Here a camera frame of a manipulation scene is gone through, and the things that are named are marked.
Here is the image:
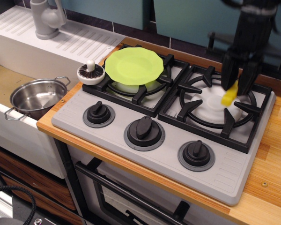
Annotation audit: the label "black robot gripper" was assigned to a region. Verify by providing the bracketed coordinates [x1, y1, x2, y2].
[207, 9, 281, 96]

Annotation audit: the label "yellow toy fry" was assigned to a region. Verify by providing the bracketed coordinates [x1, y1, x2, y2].
[221, 80, 238, 106]

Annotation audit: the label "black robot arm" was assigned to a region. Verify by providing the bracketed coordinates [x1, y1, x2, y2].
[207, 0, 281, 96]

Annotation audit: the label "green plastic plate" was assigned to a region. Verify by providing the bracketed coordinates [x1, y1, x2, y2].
[105, 47, 164, 85]

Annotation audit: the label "white toy mushroom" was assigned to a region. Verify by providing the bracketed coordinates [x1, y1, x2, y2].
[77, 60, 105, 86]

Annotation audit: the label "small steel pot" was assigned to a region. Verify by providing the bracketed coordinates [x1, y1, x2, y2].
[4, 76, 71, 120]

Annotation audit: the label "white toy sink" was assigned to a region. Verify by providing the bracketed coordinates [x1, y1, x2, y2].
[0, 6, 124, 179]

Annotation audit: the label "right black burner grate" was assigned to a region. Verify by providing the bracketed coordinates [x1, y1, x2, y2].
[158, 65, 276, 153]

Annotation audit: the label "black burner grate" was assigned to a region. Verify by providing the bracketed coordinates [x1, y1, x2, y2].
[158, 65, 276, 153]
[82, 45, 190, 117]

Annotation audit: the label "left black burner grate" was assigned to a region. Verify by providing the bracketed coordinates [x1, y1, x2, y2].
[82, 45, 190, 117]

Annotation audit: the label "right black stove knob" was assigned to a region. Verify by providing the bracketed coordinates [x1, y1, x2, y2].
[177, 140, 215, 172]

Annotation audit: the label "black stove knob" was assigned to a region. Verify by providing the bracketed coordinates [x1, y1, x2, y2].
[177, 140, 215, 172]
[83, 101, 115, 128]
[124, 116, 165, 151]

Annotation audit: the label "grey toy stove top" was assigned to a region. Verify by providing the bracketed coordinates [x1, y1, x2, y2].
[51, 46, 277, 207]

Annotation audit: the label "middle black stove knob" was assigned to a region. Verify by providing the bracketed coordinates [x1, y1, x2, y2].
[124, 116, 165, 151]

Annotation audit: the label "left black stove knob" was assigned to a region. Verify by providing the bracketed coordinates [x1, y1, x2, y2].
[83, 101, 115, 128]

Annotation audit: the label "toy oven door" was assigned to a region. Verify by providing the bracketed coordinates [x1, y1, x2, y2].
[74, 158, 229, 225]

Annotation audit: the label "grey toy faucet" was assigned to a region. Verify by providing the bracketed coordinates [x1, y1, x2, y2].
[30, 0, 67, 40]

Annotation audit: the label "wooden drawer fronts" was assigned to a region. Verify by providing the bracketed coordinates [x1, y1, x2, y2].
[0, 147, 83, 225]

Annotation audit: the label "black braided cable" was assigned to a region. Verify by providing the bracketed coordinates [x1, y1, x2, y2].
[0, 185, 37, 225]

